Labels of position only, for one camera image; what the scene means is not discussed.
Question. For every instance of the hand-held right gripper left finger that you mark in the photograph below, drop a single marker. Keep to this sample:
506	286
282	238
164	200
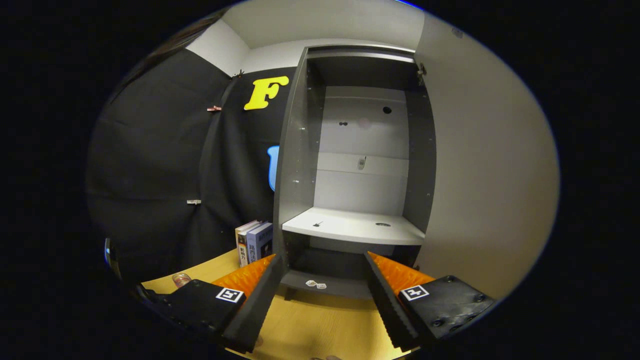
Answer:
257	305

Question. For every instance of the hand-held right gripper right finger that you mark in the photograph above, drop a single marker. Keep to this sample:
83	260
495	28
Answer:
385	300

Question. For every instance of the clear plastic bottle red label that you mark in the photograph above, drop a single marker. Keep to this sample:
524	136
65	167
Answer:
182	280

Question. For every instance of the beige cabinet door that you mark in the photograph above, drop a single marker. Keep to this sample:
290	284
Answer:
490	175

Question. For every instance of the white cabinet shelf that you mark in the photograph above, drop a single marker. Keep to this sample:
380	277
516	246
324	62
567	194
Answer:
350	230

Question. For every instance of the grey cabinet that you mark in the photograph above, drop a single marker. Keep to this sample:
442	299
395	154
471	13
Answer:
420	165

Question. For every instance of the orange spine book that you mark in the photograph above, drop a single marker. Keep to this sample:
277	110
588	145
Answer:
241	245

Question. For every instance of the blue grey book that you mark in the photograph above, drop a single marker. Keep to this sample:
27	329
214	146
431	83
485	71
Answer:
262	242

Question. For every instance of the black backdrop cloth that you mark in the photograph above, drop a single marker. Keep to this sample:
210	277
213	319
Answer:
150	165

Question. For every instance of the black binder clip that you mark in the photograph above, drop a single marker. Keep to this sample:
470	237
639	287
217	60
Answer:
238	73

